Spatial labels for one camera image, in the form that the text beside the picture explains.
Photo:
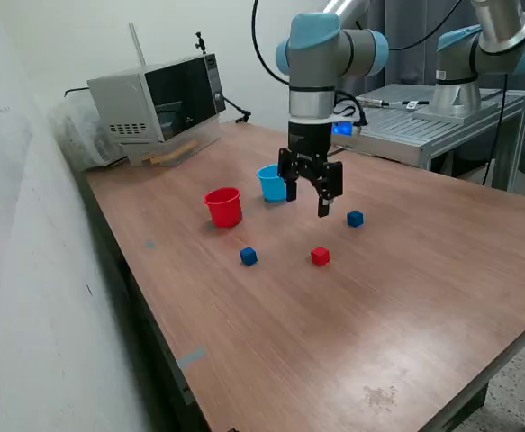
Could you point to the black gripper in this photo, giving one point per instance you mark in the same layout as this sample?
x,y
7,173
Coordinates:
x,y
309,137

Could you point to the blue cube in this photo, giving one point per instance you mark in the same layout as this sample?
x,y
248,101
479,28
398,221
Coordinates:
x,y
355,219
248,256

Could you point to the red cube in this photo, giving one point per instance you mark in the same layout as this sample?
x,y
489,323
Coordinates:
x,y
319,256

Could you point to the aluminium robot base table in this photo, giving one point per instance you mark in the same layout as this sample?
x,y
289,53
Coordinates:
x,y
401,130

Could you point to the blue plastic cup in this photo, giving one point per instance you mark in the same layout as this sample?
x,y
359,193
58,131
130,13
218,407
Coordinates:
x,y
268,184

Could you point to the long tape strip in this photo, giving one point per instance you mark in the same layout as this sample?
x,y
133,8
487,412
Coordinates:
x,y
339,151

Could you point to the red plastic cup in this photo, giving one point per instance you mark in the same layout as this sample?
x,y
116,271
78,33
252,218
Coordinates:
x,y
223,211

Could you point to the clear plastic container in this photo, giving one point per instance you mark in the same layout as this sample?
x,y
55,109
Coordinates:
x,y
203,135

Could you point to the wooden stick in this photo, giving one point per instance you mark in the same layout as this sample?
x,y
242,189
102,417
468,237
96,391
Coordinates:
x,y
172,154

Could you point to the dark grey curtain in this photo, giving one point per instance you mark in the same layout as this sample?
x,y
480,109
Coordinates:
x,y
401,67

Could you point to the silver microwave oven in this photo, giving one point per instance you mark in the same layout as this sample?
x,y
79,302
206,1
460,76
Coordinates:
x,y
122,103

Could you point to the large tape mark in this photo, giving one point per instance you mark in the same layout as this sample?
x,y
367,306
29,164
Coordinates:
x,y
191,357

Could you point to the white thin rod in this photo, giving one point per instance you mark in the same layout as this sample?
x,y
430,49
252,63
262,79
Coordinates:
x,y
137,42

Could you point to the translucent plastic bag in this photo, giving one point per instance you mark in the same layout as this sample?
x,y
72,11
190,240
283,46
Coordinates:
x,y
77,135

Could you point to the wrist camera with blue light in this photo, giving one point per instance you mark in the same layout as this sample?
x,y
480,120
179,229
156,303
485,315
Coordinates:
x,y
345,129

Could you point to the small black camera mount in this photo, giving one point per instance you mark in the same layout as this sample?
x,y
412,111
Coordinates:
x,y
200,42

